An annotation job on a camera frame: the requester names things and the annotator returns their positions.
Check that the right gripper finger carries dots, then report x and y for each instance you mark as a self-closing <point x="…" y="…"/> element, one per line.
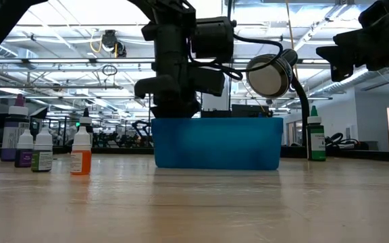
<point x="363" y="33"/>
<point x="348" y="57"/>

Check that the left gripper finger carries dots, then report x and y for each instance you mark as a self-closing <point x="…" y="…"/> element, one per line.
<point x="176" y="109"/>

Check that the large black food coloring bottle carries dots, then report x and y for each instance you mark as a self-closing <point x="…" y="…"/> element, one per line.
<point x="85" y="119"/>

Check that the large green food coloring bottle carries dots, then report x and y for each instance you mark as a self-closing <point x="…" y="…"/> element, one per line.
<point x="316" y="148"/>

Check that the small orange food coloring bottle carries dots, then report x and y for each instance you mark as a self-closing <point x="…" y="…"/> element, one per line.
<point x="80" y="163"/>

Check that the small green food coloring bottle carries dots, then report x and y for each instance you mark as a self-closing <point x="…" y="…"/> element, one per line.
<point x="42" y="162"/>

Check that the small purple food coloring bottle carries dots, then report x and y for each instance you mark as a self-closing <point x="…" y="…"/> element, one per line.
<point x="23" y="158"/>

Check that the large purple food coloring bottle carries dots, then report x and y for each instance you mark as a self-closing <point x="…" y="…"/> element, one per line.
<point x="12" y="135"/>

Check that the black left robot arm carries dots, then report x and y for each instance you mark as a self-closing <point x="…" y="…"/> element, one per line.
<point x="172" y="40"/>

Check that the blue plastic bin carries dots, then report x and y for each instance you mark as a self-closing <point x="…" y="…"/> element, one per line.
<point x="218" y="145"/>

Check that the black monitor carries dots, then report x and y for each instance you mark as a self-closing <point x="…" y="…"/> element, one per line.
<point x="248" y="110"/>

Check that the black gooseneck desk lamp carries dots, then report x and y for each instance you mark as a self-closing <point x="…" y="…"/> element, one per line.
<point x="270" y="79"/>

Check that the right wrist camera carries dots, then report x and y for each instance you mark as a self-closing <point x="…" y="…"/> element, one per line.
<point x="383" y="13"/>

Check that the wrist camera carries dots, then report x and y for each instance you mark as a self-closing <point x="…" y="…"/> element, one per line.
<point x="208" y="81"/>
<point x="383" y="13"/>

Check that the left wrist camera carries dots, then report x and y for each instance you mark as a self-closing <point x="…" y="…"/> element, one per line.
<point x="208" y="81"/>

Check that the black aluminium table frame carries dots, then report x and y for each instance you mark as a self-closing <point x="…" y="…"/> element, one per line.
<point x="127" y="150"/>

